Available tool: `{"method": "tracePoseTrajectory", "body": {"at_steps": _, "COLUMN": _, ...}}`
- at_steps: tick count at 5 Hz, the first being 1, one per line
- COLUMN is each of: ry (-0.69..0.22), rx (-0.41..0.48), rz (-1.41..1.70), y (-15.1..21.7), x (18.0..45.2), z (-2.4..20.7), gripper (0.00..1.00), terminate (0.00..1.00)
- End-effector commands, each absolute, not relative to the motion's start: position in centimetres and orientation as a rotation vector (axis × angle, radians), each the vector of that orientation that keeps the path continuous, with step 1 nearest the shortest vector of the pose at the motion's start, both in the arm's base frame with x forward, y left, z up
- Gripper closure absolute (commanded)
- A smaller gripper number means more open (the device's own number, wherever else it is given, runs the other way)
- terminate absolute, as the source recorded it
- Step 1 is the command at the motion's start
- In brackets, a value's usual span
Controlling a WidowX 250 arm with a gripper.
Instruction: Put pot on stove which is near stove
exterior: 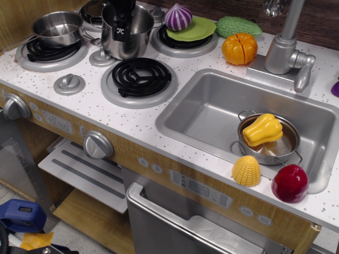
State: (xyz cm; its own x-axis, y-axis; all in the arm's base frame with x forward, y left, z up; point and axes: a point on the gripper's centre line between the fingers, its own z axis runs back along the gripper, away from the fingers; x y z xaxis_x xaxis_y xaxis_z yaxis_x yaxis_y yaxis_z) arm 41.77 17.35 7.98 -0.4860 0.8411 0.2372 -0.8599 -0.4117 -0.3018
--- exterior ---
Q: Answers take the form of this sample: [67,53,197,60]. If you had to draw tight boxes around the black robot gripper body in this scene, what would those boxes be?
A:
[109,0,136,28]

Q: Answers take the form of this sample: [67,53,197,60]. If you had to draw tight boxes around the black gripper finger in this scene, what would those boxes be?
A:
[111,21,131,42]

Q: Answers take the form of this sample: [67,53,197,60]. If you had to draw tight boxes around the tall steel pot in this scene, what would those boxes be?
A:
[99,1,154,60]

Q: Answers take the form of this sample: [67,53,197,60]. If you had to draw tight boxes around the back left stove burner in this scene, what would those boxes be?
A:
[77,0,109,33]

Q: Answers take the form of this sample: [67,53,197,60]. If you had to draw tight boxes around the back right stove burner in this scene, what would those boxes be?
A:
[151,25,218,58]

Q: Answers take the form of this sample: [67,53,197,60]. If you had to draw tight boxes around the front black stove burner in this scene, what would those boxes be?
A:
[101,58,178,109]

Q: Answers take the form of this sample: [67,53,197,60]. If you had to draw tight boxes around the black stove burner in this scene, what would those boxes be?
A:
[15,39,88,72]
[101,58,178,109]

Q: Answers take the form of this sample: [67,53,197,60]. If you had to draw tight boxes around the left black stove burner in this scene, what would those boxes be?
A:
[15,39,88,72]

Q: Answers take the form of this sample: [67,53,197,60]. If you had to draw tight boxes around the small steel pot in sink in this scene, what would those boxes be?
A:
[237,110,300,166]

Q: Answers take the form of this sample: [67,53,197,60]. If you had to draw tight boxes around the silver stovetop knob middle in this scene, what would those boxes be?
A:
[89,48,118,67]

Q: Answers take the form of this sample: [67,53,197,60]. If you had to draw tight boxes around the silver stovetop knob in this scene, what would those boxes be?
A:
[89,48,118,67]
[53,74,85,96]
[149,6,165,28]

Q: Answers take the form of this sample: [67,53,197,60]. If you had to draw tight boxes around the silver stovetop knob back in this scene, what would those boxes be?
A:
[149,6,165,28]

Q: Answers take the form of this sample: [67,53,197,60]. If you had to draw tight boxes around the purple striped toy onion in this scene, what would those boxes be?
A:
[164,4,193,31]

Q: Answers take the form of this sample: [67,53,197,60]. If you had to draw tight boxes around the silver stovetop knob front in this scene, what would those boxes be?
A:
[53,74,85,96]

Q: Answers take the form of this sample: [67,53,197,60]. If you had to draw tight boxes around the green plastic plate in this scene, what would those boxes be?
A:
[167,17,216,42]

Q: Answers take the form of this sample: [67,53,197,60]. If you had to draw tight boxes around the green toy bitter gourd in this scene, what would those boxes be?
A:
[216,16,263,38]

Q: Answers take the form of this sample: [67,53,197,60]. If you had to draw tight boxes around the grey toy sink basin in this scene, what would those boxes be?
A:
[156,69,338,193]

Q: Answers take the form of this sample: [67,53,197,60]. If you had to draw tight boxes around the silver right panel knob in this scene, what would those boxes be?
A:
[83,130,114,159]

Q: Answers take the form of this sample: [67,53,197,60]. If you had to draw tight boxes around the silver panel knob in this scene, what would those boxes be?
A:
[3,93,31,120]
[83,130,114,159]

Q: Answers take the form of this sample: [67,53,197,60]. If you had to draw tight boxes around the orange toy pumpkin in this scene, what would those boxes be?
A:
[221,33,258,65]

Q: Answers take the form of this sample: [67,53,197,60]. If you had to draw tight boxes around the silver left panel knob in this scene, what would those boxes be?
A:
[3,93,31,120]

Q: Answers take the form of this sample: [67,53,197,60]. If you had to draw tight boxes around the white oven rack shelf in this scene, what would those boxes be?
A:
[38,139,127,214]

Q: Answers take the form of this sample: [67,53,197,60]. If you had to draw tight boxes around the clear crystal faucet knob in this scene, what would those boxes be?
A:
[263,0,287,17]

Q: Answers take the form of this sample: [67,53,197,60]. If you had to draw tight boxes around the silver toy faucet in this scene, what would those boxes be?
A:
[246,1,316,93]

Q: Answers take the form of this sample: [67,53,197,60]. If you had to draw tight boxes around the yellow toy bell pepper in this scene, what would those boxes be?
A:
[243,113,283,147]

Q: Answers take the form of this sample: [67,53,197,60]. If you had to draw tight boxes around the silver oven door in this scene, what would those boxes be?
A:
[1,113,55,213]

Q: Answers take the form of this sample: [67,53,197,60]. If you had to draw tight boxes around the yellow toy corn piece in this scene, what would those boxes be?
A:
[231,156,261,187]

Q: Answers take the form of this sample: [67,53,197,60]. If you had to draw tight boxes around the silver dishwasher door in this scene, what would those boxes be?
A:
[127,183,292,253]

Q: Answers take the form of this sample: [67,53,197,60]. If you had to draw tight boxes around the blue clamp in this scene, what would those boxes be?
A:
[1,199,47,233]

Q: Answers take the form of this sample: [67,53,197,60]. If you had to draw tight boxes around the purple toy eggplant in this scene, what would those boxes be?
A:
[331,81,339,97]

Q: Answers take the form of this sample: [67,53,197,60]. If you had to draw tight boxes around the red toy apple half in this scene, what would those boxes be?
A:
[271,164,309,204]

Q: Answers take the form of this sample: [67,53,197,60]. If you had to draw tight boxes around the yellow cloth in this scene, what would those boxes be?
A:
[20,232,54,251]

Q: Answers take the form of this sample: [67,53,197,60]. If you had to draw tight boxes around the steel saucepan with handle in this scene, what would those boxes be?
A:
[1,11,99,53]

